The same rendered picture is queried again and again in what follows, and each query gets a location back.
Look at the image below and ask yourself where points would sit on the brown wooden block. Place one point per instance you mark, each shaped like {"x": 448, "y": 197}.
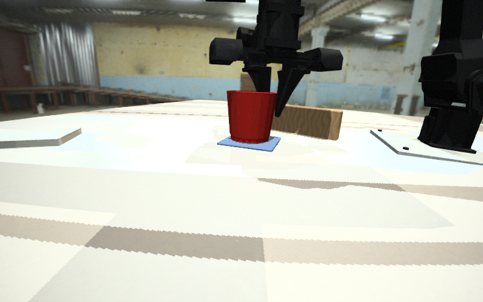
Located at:
{"x": 314, "y": 122}

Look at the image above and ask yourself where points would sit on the red cup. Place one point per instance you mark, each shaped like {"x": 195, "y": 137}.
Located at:
{"x": 250, "y": 115}

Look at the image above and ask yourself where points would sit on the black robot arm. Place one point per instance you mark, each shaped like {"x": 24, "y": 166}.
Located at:
{"x": 454, "y": 74}

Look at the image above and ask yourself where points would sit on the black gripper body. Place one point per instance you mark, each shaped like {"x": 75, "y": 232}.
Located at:
{"x": 277, "y": 32}

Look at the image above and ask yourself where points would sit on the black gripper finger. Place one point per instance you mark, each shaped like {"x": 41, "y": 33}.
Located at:
{"x": 260, "y": 76}
{"x": 287, "y": 81}

